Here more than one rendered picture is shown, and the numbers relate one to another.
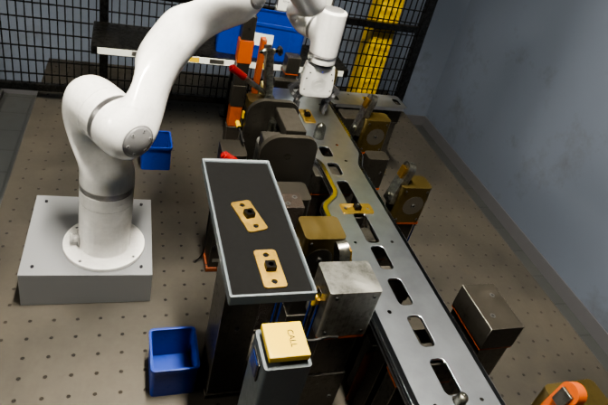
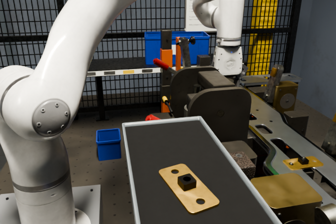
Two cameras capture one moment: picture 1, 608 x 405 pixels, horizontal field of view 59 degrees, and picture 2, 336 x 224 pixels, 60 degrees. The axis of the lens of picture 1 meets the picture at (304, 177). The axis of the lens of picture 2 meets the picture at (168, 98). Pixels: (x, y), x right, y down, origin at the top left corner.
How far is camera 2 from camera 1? 0.61 m
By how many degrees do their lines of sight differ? 15
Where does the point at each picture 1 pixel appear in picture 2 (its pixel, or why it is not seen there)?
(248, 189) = (181, 150)
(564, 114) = not seen: outside the picture
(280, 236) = (243, 214)
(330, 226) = (295, 186)
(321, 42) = (226, 25)
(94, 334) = not seen: outside the picture
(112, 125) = (18, 101)
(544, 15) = not seen: outside the picture
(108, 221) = (43, 214)
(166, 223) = (118, 204)
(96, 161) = (22, 150)
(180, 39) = (89, 8)
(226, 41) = (152, 55)
